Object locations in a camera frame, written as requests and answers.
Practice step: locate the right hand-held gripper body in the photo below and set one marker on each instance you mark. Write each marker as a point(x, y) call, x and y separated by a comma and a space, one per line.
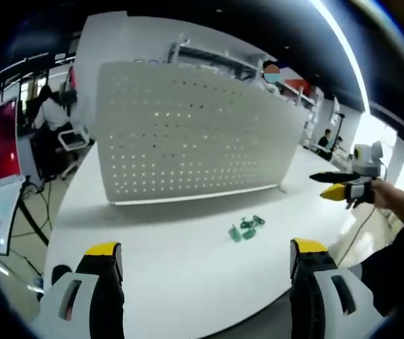
point(366, 159)

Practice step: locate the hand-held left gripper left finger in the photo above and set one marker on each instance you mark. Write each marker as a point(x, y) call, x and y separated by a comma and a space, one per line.
point(82, 300)

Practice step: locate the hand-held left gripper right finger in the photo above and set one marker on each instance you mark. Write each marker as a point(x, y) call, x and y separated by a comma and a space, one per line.
point(323, 300)

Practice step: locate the green hook assembly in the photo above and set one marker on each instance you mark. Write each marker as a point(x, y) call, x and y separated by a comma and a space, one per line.
point(246, 223)
point(234, 234)
point(249, 234)
point(258, 220)

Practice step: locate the white perforated mounting plate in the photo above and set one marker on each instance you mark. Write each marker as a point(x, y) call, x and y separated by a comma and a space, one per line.
point(195, 141)

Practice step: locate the person's right hand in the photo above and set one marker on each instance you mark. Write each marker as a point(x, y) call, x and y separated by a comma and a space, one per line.
point(387, 194)

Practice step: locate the person's dark clothing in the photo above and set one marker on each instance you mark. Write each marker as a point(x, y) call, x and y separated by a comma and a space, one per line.
point(399, 275)

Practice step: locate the black monitor stand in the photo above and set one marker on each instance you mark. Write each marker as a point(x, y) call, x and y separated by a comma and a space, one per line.
point(32, 219)

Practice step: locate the ceiling light strip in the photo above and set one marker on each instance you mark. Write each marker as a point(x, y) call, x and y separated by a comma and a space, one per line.
point(347, 49)

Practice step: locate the white office chair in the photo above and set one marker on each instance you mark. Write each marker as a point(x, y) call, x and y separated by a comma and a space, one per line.
point(73, 139)

